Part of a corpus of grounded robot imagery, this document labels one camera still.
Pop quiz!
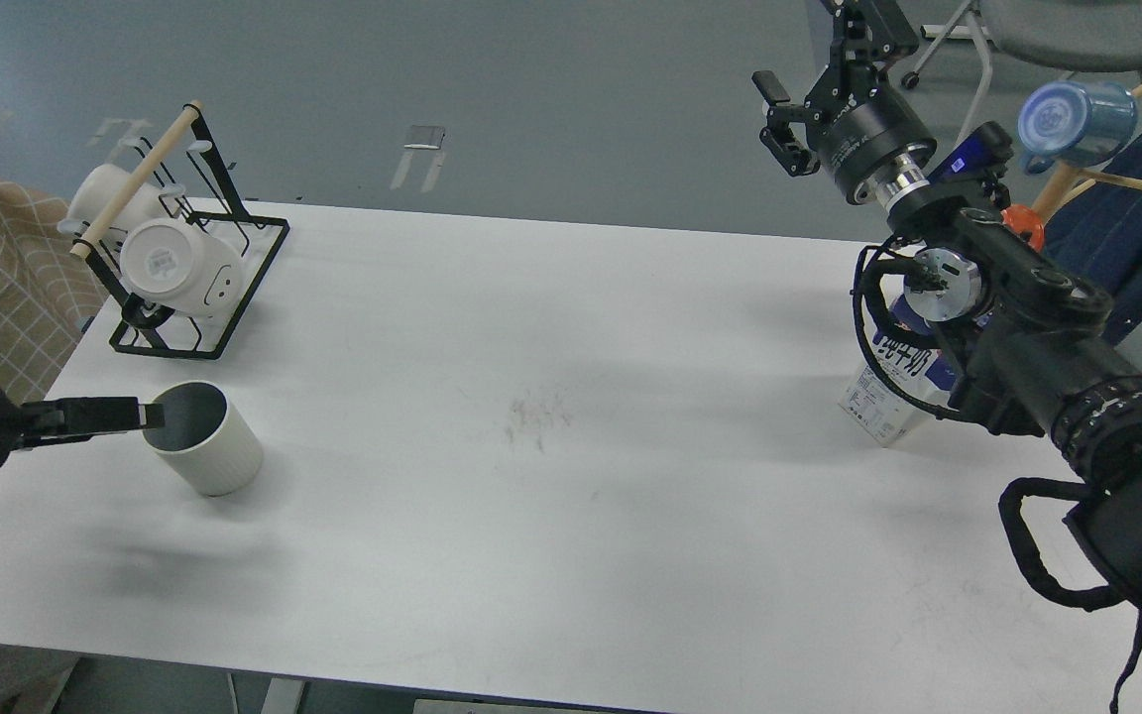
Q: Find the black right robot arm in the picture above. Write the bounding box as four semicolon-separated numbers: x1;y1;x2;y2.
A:
751;1;1142;676

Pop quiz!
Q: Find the orange mug on tree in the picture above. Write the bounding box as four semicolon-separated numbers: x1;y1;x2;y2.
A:
1002;203;1046;252

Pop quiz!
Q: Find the white mug on rack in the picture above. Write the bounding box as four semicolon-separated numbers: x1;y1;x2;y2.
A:
57;165;180;243
121;218;246;316

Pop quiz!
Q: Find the white ribbed cup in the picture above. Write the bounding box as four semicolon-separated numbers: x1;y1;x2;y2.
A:
144;382;264;497

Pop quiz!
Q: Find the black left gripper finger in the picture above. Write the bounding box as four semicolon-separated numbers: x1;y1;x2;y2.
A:
18;398;164;450

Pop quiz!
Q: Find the black wire mug rack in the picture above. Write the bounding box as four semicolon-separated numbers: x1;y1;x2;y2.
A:
57;101;290;360

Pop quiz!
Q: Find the blue mug on tree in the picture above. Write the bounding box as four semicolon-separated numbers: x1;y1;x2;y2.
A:
1016;80;1139;175

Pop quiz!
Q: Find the white rear mug on rack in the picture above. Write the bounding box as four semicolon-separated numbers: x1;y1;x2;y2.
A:
57;165;180;243

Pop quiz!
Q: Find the blue white milk carton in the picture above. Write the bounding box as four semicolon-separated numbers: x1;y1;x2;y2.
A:
839;329;957;447

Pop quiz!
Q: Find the grey office chair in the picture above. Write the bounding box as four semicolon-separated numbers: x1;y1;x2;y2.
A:
900;1;1142;137

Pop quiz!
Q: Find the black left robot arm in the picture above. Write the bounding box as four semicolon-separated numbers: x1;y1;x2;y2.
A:
0;388;164;467

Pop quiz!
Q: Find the wooden mug tree stand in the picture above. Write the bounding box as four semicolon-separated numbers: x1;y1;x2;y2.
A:
1032;85;1142;220

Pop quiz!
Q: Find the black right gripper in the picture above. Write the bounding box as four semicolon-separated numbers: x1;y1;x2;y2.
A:
751;1;938;206

